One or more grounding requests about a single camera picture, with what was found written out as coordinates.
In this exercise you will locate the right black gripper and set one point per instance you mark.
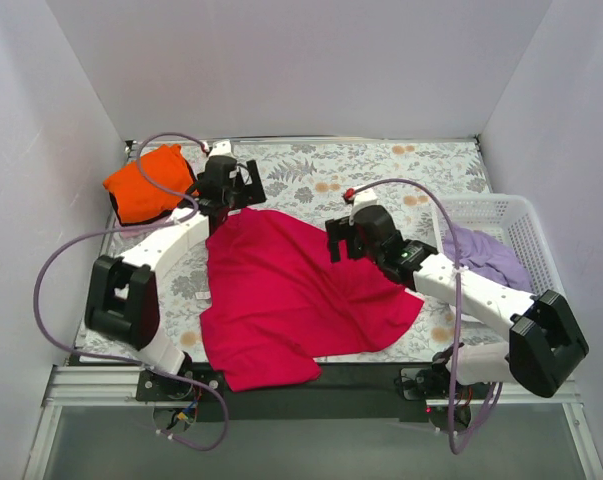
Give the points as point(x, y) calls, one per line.
point(344, 236)

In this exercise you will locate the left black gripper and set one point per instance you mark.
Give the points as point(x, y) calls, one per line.
point(244, 187)

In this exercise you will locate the magenta t shirt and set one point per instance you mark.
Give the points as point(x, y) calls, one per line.
point(279, 303)

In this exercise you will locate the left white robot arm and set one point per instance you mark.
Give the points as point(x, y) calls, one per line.
point(123, 300)

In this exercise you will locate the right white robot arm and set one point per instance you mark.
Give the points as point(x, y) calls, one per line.
point(542, 343)

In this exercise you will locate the folded orange t shirt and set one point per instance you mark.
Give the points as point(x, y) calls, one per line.
point(146, 187)

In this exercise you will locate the lavender t shirt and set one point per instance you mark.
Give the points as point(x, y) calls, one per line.
point(489, 258)

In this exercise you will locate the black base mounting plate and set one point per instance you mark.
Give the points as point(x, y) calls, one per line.
point(400, 391)

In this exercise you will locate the white plastic basket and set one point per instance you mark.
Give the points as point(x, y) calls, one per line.
point(512, 220)

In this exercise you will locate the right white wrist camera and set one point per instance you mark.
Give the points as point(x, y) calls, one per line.
point(359, 198)

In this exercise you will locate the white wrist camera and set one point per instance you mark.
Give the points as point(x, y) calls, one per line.
point(359, 198)
point(219, 148)

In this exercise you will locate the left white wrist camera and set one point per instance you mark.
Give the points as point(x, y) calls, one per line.
point(219, 148)

